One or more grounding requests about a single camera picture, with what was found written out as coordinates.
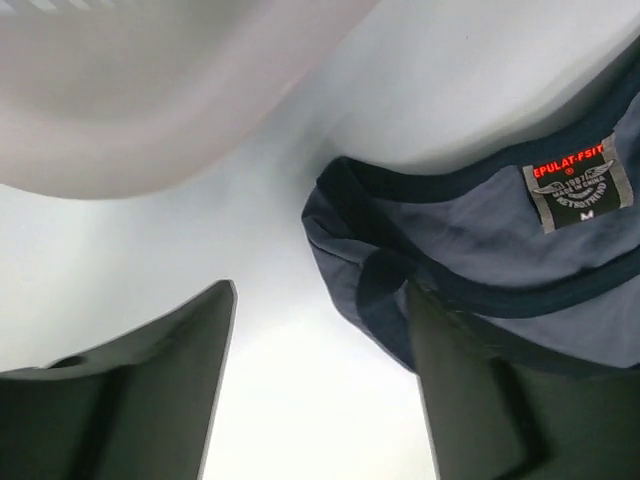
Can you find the blue grey tank top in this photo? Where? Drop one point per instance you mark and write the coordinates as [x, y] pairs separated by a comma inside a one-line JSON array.
[[535, 245]]

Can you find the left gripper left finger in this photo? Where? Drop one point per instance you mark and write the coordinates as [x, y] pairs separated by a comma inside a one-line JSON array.
[[140, 406]]

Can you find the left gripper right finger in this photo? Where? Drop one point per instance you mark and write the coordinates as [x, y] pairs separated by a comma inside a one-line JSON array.
[[499, 407]]

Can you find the white plastic laundry basket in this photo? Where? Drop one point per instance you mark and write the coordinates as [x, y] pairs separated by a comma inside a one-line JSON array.
[[117, 99]]

